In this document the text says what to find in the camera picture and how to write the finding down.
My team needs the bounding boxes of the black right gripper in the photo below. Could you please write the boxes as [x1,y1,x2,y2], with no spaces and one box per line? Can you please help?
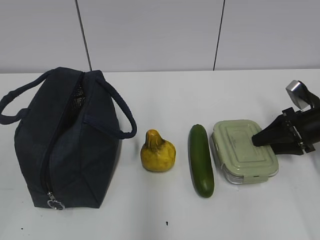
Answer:
[251,107,320,156]

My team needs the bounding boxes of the green cucumber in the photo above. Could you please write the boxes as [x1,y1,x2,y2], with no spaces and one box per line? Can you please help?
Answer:
[188,124,215,198]

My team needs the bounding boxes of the dark blue lunch bag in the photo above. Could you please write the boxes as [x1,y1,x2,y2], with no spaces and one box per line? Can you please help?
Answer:
[0,67,137,210]

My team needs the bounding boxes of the green lidded glass container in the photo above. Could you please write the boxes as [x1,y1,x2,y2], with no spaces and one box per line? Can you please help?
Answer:
[211,119,279,185]

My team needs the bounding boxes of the yellow pear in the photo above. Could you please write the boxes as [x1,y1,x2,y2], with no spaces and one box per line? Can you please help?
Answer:
[140,129,177,173]

